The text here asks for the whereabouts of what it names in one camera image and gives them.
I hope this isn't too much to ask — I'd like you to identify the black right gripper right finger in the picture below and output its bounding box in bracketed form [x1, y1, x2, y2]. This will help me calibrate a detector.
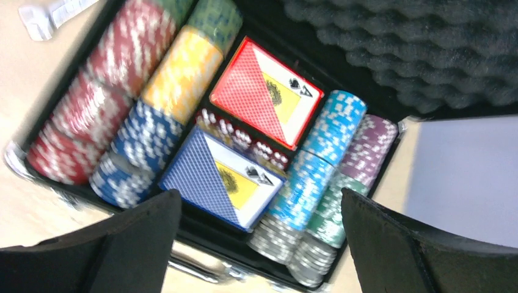
[341, 190, 517, 292]

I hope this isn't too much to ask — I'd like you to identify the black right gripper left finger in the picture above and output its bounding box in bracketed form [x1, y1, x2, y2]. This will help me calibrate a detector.
[1, 191, 182, 292]

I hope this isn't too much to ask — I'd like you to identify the black poker set case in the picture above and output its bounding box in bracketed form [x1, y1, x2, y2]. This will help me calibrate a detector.
[4, 1, 517, 292]

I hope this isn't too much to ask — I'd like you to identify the blue card deck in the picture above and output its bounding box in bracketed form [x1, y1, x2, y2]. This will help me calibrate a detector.
[158, 126, 286, 233]

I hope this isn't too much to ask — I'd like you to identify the light blue chip row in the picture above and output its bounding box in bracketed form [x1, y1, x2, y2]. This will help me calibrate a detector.
[248, 90, 367, 264]

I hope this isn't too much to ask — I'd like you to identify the red dice row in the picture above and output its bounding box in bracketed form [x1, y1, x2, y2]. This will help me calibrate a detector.
[195, 108, 290, 172]

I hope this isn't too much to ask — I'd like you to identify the yellow blue chip row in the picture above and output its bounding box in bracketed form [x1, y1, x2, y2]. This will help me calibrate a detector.
[89, 1, 243, 208]

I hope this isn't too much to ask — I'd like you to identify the red card deck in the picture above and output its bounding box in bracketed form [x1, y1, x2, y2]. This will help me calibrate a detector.
[210, 37, 324, 150]

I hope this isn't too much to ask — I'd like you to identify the red poker chip row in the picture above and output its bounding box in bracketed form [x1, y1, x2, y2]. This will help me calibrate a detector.
[27, 1, 192, 185]

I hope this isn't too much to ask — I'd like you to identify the silver wrench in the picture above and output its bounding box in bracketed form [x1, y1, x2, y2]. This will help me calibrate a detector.
[18, 0, 98, 42]

